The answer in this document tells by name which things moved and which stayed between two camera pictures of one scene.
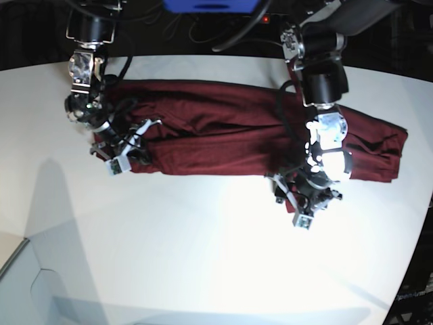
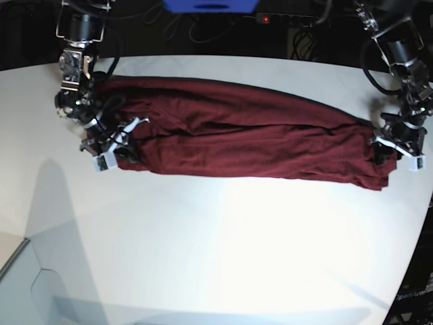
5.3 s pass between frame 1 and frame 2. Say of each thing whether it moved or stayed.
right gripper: moved
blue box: stayed
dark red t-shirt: stayed
